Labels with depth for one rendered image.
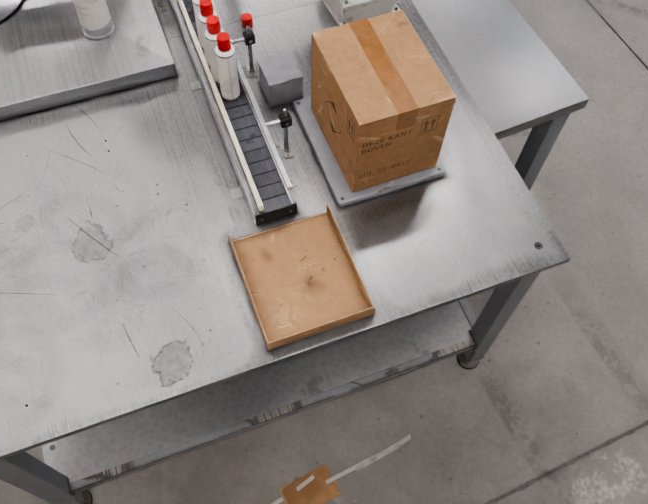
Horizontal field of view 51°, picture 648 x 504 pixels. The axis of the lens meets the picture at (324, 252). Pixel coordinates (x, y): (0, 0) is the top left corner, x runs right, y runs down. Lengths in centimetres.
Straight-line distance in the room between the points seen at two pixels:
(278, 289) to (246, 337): 14
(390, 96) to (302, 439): 124
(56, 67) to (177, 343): 88
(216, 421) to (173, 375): 61
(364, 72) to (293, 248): 45
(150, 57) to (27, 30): 37
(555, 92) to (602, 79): 133
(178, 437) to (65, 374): 63
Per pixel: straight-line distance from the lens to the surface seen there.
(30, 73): 208
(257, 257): 166
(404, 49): 169
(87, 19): 207
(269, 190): 170
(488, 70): 210
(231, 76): 182
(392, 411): 240
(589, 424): 256
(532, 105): 204
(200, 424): 216
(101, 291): 169
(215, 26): 180
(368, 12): 214
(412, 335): 226
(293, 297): 161
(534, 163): 231
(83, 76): 202
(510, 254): 174
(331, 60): 164
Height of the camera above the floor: 229
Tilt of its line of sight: 61 degrees down
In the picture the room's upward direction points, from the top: 3 degrees clockwise
